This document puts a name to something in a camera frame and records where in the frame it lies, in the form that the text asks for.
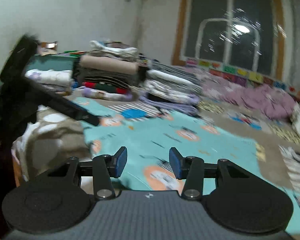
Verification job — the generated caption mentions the teal patterned children's garment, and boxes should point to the teal patterned children's garment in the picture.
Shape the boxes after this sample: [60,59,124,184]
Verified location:
[75,97,300,236]

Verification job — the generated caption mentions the white folded clothes stack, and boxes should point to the white folded clothes stack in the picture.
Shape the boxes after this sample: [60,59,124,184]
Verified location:
[25,69,74,94]

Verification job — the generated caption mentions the brown Mickey Mouse blanket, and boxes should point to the brown Mickey Mouse blanket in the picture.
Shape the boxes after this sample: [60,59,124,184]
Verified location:
[11,89,300,188]

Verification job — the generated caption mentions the lavender folded sheet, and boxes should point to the lavender folded sheet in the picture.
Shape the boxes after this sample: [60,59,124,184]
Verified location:
[139,95,198,116]

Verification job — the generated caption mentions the lavender cartoon folded garment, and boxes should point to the lavender cartoon folded garment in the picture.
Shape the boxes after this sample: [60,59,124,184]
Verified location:
[81,87,133,101]

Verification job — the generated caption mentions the red green black sweater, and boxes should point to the red green black sweater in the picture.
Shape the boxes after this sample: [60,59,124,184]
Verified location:
[76,68,139,94]

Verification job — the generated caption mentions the white patterned folded blanket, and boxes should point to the white patterned folded blanket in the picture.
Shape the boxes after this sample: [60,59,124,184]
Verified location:
[143,80,200,105]

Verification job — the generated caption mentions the grey folded blanket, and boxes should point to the grey folded blanket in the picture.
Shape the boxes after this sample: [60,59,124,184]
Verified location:
[149,61,202,93]

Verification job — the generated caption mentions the white rolled towel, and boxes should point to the white rolled towel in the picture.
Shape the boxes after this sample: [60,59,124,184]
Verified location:
[147,69,192,85]

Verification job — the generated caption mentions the beige folded blanket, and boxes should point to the beige folded blanket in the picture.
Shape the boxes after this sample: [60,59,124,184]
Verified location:
[79,55,139,75]

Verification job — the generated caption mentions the purple floral quilt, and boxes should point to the purple floral quilt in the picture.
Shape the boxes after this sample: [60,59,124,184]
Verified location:
[181,67,298,120]

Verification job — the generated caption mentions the wooden framed window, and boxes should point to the wooden framed window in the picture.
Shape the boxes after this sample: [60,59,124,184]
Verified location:
[172,0,284,78]

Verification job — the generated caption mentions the grey sheer curtain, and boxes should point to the grey sheer curtain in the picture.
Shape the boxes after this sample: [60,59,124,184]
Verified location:
[279,0,300,88]

